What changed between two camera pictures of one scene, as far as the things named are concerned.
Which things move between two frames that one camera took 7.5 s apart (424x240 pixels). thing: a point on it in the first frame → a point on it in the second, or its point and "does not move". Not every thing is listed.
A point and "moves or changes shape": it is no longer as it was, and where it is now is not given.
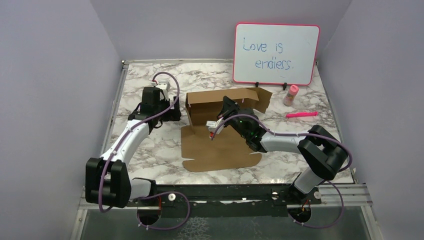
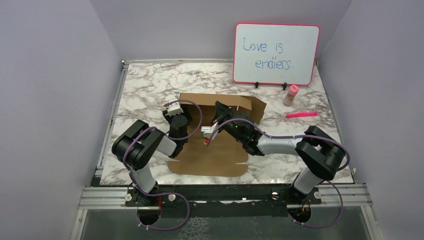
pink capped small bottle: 293,90 does not move
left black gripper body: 163,104 → 185,113
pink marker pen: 302,114 does not move
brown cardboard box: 228,150 moves or changes shape
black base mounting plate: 210,201 does not move
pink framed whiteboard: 279,54 does not move
